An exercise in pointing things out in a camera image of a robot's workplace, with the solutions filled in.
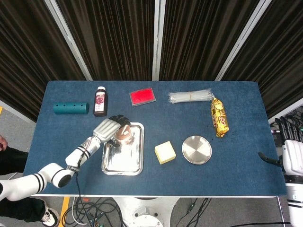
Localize black and white sneaker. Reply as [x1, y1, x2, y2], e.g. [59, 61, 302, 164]
[40, 201, 61, 227]

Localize clear jar of rubber bands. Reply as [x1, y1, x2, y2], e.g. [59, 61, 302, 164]
[115, 125, 133, 145]

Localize teal cylindrical holder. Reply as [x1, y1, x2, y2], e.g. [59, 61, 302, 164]
[53, 102, 89, 115]

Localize black floor cable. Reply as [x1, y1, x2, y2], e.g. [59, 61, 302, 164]
[179, 197, 292, 227]

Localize white frame post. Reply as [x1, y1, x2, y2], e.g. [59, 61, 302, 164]
[214, 0, 273, 81]
[44, 0, 93, 81]
[151, 0, 166, 81]

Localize bundle of clear straws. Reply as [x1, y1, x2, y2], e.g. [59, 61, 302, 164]
[167, 87, 215, 105]

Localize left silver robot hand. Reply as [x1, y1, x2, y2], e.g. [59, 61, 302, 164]
[92, 114, 132, 147]

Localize dark juice bottle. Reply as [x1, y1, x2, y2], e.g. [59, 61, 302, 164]
[93, 86, 108, 117]

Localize tangled floor cables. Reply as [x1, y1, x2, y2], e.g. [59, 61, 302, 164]
[68, 196, 125, 227]

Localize round steel plate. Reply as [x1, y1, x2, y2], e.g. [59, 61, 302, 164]
[181, 135, 213, 165]

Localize gold snack package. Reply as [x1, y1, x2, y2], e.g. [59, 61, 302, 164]
[210, 97, 230, 138]

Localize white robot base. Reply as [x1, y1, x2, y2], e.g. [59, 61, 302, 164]
[111, 197, 181, 227]

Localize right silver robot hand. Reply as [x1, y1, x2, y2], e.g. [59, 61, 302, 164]
[258, 116, 303, 176]

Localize red ink pad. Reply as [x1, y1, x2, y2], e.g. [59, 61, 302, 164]
[129, 87, 157, 107]

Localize blue tablecloth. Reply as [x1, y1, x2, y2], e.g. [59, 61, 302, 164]
[23, 80, 287, 196]

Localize yellow cube block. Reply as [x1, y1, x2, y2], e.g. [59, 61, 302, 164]
[154, 140, 177, 165]

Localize rectangular steel tray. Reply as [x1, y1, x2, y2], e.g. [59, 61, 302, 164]
[101, 122, 145, 176]

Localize dark brown curtain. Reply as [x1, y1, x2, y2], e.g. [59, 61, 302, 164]
[223, 0, 303, 120]
[55, 0, 157, 81]
[160, 0, 260, 81]
[0, 0, 87, 122]

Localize person leg black trousers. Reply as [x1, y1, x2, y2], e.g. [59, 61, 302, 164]
[0, 134, 47, 223]

